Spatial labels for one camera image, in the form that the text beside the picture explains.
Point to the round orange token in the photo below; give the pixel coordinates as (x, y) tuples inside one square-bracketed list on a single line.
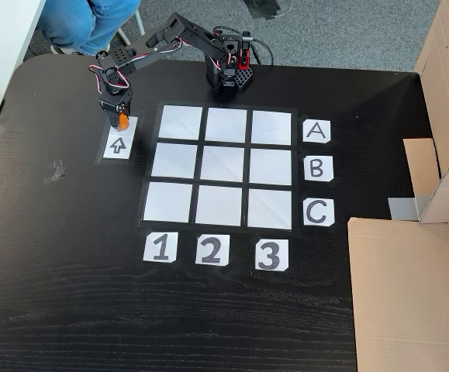
[(123, 123)]

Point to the white nine-square paper grid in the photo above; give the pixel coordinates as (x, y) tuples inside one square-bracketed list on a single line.
[(224, 166)]

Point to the paper sheet with arrow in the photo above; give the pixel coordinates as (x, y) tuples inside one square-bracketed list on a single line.
[(118, 145)]

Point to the crumpled clear tape piece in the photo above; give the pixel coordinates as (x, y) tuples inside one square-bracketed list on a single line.
[(56, 172)]

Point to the grey metal chair leg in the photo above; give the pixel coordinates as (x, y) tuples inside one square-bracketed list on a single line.
[(140, 23)]

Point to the person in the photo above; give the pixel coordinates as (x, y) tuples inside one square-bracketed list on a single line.
[(77, 23)]

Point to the white desk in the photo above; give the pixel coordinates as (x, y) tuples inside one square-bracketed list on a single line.
[(3, 46)]

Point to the black and orange clamp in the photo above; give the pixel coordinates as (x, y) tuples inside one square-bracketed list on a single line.
[(243, 60)]

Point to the paper sheet number 1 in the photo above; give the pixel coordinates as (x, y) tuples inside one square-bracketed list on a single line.
[(160, 247)]

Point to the paper sheet number 2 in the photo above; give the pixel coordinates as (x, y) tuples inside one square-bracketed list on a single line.
[(212, 250)]

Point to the black floor tape patch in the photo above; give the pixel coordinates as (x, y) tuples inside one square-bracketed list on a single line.
[(264, 8)]

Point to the paper sheet letter A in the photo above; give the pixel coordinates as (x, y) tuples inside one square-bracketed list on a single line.
[(317, 131)]

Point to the paper sheet letter B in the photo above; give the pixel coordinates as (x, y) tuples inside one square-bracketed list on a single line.
[(318, 168)]

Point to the paper sheet number 3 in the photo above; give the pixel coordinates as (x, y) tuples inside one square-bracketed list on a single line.
[(271, 254)]

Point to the paper sheet letter C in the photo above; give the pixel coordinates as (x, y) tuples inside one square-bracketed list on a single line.
[(318, 212)]

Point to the grey tape strip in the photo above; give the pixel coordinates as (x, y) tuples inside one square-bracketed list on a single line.
[(402, 207)]

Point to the brown cardboard screen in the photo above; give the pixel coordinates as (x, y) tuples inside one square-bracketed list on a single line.
[(406, 294)]

